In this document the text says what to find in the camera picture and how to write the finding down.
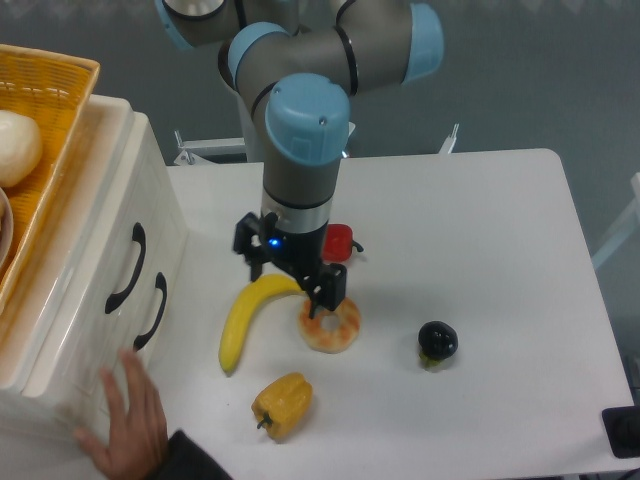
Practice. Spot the yellow bell pepper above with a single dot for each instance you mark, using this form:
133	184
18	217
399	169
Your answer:
280	406

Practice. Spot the red bell pepper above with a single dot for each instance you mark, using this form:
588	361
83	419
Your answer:
339	244

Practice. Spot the yellow wicker basket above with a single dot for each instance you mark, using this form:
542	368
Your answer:
47	92

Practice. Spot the white table frame bracket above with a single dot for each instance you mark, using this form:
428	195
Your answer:
450	141

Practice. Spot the white drawer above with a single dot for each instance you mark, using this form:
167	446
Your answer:
82	337

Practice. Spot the white drawer cabinet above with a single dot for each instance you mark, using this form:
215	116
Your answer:
36	434

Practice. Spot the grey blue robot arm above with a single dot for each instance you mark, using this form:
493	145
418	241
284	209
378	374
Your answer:
296	88

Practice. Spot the person's hand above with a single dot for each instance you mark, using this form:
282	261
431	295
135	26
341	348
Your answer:
138	441

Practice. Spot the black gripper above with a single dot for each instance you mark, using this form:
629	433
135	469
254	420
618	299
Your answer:
299	255

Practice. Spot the white round bun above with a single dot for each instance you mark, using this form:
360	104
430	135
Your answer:
21	147

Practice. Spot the black top drawer handle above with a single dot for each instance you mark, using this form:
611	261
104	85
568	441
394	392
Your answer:
130	271

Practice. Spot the dark purple eggplant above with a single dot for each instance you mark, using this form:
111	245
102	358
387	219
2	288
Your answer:
437	342

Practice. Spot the black lower drawer handle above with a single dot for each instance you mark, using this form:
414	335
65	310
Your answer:
153	314

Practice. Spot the yellow banana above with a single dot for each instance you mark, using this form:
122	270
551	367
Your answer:
241	314

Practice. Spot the white bowl rim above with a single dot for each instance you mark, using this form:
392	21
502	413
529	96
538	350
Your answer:
4	225

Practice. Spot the black drawer handle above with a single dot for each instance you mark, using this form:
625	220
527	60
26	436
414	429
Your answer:
153	314
130	271

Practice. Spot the black device at table edge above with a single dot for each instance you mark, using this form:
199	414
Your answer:
622	429

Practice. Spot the dark sleeved forearm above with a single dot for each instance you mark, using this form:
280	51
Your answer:
187	460

